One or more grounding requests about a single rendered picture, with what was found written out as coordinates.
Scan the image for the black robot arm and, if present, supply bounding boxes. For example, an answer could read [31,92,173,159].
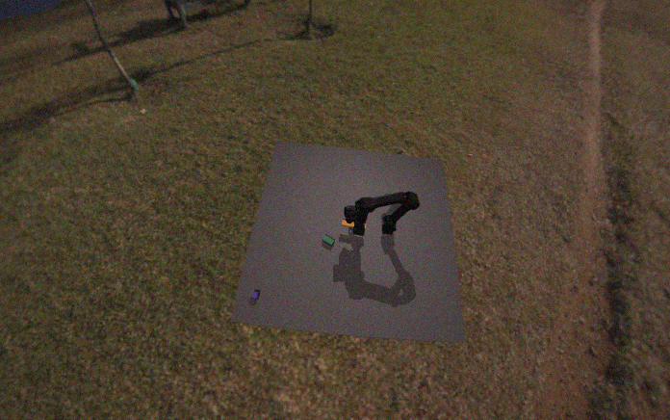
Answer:
[344,191,420,235]

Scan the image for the green rectangular block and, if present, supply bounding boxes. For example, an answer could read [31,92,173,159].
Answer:
[322,235,334,247]

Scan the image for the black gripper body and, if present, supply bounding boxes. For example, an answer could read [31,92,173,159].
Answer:
[353,216,367,236]

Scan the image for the orange bar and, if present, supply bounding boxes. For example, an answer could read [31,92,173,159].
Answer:
[342,220,367,230]

